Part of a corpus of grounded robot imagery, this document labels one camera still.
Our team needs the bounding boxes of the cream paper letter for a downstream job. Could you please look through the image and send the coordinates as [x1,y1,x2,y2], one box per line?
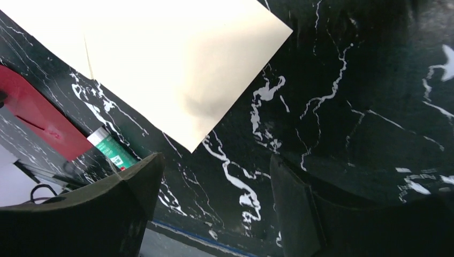
[1,1,292,152]

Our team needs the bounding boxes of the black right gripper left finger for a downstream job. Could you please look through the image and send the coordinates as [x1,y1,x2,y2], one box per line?
[1,153,165,256]

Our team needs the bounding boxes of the red paper envelope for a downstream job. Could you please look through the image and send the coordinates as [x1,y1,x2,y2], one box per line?
[1,65,93,161]

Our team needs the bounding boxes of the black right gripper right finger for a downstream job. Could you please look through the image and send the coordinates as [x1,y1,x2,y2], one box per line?
[270,155,453,256]

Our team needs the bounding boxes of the green white glue stick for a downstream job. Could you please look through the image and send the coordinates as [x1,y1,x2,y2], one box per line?
[87,127,138,170]

